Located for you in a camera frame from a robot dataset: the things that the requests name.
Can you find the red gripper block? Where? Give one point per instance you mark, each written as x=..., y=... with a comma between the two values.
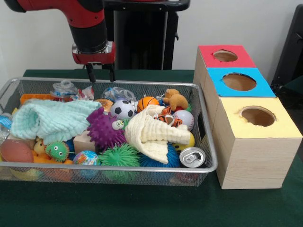
x=94, y=58

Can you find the pale yellow cloth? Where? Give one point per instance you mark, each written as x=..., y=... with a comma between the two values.
x=147, y=135

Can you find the tiger plush toy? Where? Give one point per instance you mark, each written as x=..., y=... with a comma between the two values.
x=169, y=118

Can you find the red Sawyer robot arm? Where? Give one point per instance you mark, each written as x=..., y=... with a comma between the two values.
x=85, y=19

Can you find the clear mesh bin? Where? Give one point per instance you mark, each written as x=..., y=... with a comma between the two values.
x=28, y=85

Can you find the small soccer ball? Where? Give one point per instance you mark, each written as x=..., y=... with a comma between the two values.
x=122, y=109

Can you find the small orange basketball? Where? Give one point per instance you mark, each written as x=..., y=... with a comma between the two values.
x=147, y=102

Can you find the purple spiky ball with eyes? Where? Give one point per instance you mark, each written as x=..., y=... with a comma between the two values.
x=106, y=127

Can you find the mint green cloth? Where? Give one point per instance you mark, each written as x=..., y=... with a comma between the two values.
x=52, y=118

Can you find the orange bear plush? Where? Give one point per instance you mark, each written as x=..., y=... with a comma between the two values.
x=175, y=100

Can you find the large green spiky ball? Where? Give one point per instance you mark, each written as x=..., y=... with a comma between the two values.
x=119, y=156

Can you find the white ball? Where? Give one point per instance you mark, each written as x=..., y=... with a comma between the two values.
x=185, y=119

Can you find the silver drink can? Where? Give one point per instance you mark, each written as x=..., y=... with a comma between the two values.
x=191, y=157

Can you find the dark green table cloth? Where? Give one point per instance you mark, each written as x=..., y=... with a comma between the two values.
x=142, y=208

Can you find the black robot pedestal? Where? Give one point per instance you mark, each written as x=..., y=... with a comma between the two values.
x=142, y=42

